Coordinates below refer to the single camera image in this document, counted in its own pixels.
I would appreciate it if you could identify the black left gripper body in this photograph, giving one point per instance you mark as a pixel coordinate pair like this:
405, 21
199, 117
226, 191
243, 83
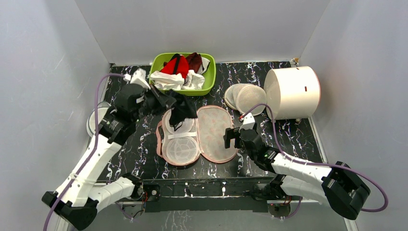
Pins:
152, 102

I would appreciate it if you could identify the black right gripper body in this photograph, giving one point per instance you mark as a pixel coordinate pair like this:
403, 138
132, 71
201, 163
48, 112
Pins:
235, 136

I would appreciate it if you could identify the floral mesh laundry bag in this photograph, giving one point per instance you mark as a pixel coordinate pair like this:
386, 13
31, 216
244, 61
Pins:
201, 136

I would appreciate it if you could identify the black bra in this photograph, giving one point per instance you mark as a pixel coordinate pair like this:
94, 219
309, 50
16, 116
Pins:
180, 107

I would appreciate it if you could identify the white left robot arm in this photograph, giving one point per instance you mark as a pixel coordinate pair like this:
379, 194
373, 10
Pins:
110, 135

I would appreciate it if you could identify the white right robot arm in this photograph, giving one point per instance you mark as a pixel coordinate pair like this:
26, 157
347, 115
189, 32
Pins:
336, 186

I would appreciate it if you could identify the white mesh laundry bag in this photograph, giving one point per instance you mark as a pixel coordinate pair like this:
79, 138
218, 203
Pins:
242, 97

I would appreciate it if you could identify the green plastic basin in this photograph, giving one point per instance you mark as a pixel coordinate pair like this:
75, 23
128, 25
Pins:
209, 75

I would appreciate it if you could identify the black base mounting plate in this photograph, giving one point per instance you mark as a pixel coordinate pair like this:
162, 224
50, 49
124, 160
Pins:
230, 194

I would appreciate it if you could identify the red black garment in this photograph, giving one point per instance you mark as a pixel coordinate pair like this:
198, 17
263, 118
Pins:
177, 65

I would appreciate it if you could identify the white crumpled garment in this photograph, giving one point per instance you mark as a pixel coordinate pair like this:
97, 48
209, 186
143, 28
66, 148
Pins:
192, 81

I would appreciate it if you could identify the white cylindrical drum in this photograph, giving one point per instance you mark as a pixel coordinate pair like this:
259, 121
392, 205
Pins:
292, 93

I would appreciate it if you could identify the dark red white garment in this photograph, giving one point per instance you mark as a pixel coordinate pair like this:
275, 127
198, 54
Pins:
197, 63

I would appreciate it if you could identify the aluminium frame rail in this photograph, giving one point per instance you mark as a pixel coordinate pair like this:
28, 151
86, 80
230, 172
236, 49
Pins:
124, 188

